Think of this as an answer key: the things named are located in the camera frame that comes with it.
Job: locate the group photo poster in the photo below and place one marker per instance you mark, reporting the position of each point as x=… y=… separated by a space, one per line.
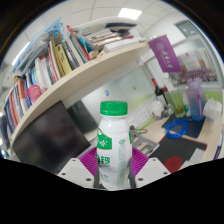
x=196 y=66

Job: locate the folded white paper sheet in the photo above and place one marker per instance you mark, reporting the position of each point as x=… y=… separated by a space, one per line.
x=197 y=155

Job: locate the white jar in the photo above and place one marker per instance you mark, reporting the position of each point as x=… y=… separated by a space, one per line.
x=156 y=108

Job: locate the green translucent cup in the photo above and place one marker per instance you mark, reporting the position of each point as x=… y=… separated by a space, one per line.
x=178 y=104

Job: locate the black computer monitor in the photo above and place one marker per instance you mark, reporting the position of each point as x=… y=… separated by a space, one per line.
x=50 y=133

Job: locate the ceiling light panels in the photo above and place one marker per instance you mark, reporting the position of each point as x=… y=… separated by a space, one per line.
x=130 y=13

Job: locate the black desk mat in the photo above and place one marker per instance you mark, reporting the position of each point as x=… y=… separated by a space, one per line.
x=180 y=146

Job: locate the white shelf with books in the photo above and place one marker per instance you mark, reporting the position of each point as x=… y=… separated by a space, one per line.
x=83 y=71

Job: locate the purple translucent water bottle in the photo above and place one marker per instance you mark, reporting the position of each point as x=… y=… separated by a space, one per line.
x=195 y=100

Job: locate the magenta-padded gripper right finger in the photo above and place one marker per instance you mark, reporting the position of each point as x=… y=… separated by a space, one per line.
x=153 y=171

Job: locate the flat round red coaster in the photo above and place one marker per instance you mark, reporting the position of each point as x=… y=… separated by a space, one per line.
x=173 y=164

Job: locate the white wall socket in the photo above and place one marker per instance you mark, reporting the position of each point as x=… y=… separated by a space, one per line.
x=133 y=122
x=144 y=115

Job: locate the purple pennant flag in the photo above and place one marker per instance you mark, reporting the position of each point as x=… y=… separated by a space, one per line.
x=164 y=53

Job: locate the white green-capped drink bottle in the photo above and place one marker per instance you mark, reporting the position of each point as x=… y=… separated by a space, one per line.
x=114 y=146

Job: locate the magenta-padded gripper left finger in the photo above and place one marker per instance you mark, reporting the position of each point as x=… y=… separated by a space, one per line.
x=75 y=171

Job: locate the dark blue pad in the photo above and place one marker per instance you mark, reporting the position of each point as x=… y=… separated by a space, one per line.
x=195 y=127

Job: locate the white tissue pack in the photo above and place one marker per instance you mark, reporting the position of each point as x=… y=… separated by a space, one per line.
x=212 y=109

